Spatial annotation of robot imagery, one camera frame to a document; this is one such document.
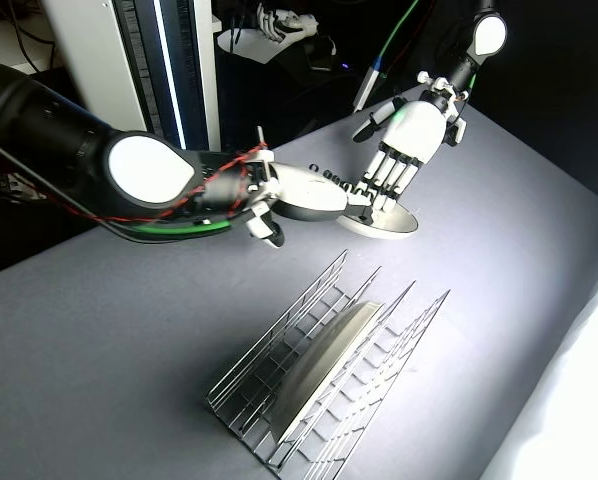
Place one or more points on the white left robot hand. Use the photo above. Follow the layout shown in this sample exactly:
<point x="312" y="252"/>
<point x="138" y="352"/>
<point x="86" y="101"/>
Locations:
<point x="414" y="130"/>

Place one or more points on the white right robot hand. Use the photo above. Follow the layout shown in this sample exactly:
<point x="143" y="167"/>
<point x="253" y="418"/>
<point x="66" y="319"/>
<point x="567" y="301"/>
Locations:
<point x="309" y="192"/>

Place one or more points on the white plate with dark rim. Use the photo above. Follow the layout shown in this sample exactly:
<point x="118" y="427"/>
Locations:
<point x="324" y="370"/>
<point x="394" y="225"/>

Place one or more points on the dark device with white edge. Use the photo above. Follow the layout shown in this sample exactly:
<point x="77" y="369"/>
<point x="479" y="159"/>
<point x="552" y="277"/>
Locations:
<point x="321" y="55"/>

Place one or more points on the white skeletal hand model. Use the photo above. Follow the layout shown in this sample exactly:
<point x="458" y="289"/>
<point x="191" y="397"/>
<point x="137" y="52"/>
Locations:
<point x="299" y="22"/>

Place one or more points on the white background desk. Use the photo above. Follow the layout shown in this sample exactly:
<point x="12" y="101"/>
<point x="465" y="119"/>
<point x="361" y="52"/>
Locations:
<point x="9" y="45"/>

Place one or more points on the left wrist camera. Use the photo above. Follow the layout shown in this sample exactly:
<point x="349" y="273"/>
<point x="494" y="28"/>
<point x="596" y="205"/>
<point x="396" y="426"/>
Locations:
<point x="456" y="132"/>

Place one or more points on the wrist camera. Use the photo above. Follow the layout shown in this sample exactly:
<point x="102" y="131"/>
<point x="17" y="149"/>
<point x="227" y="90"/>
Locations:
<point x="456" y="132"/>
<point x="264" y="227"/>

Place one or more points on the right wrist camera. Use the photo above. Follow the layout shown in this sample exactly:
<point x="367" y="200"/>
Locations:
<point x="264" y="227"/>

